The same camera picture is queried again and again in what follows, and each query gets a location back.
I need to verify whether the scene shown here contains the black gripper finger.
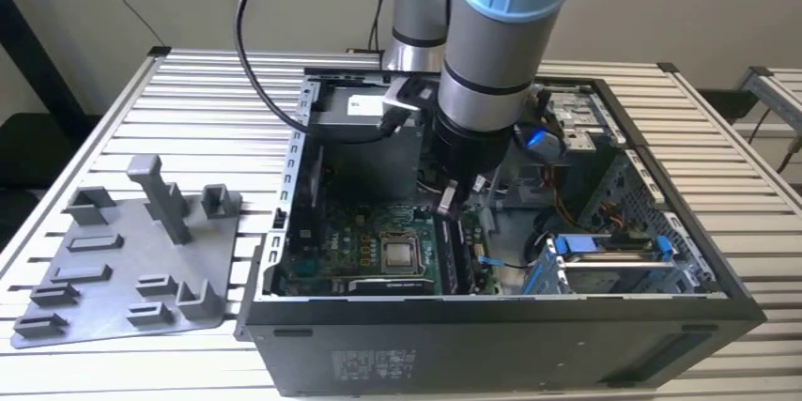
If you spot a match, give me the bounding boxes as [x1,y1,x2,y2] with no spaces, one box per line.
[435,178,469,222]

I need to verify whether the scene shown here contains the silver CPU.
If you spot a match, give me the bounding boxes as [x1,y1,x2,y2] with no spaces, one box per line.
[382,240,421,275]

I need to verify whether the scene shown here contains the grey power supply unit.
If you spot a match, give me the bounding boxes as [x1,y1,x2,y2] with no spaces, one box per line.
[310,85,434,203]

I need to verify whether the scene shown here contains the green motherboard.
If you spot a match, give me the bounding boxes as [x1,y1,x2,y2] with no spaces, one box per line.
[275,201,503,297]

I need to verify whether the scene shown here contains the silver drive bay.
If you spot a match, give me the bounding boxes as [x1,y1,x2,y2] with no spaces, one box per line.
[537,84,627,158]

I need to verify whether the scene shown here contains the blue disk carrier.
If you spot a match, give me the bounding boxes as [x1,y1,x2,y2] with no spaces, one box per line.
[550,233,678,297]

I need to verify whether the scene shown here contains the black graphics card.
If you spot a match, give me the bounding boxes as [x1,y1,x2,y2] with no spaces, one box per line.
[335,276,441,297]

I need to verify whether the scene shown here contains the perforated metal drive cage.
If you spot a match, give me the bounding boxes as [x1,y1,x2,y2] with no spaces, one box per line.
[575,151,722,289]

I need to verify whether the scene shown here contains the black PC case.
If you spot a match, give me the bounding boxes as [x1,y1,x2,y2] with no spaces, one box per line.
[235,65,770,397]

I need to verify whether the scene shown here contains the black box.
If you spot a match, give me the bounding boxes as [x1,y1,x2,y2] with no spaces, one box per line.
[696,88,761,126]

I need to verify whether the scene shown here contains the grey parts rack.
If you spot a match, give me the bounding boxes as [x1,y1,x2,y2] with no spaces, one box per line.
[10,153,247,350]

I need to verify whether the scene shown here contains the black slanted bar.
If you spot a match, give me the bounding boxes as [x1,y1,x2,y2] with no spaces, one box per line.
[0,0,87,118]

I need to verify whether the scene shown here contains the orange wires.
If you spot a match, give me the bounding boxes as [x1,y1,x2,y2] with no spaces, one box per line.
[539,163,627,239]

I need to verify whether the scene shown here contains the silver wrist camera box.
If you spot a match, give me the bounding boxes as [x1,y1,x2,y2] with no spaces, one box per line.
[381,77,438,116]

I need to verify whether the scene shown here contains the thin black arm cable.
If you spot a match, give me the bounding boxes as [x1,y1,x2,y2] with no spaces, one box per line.
[367,0,395,53]

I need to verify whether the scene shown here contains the black camera cable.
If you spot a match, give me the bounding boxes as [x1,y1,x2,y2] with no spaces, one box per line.
[234,0,415,145]

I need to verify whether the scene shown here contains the aluminium frame side table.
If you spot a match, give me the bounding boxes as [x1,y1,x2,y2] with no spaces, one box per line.
[730,66,802,177]

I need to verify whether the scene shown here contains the thin black wall cable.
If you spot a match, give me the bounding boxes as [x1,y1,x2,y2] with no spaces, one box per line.
[92,0,170,50]

